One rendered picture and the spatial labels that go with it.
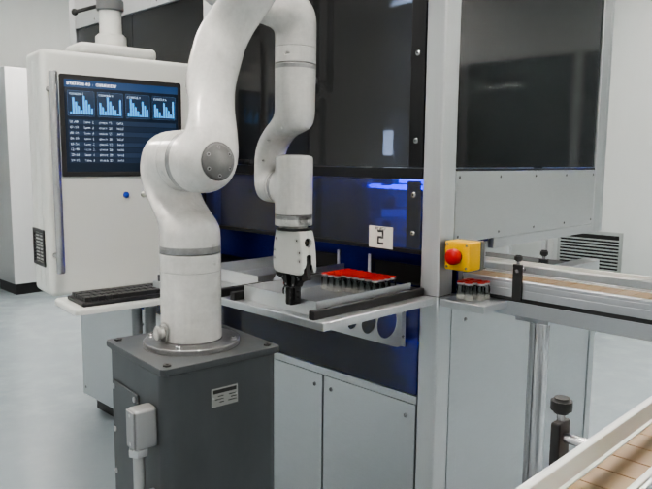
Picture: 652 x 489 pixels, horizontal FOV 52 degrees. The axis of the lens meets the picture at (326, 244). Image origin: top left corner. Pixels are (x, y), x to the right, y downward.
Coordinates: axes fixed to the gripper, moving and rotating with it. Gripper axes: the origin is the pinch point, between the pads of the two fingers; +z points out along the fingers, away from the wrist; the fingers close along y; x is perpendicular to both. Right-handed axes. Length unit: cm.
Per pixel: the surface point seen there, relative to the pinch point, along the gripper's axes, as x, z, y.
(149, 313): -20, 24, 97
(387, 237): -38.6, -10.1, 4.6
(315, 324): 1.1, 5.0, -8.6
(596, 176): -131, -26, -12
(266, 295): -1.7, 2.0, 11.4
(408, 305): -28.7, 4.7, -10.9
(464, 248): -38.2, -9.5, -20.1
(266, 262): -37, 2, 54
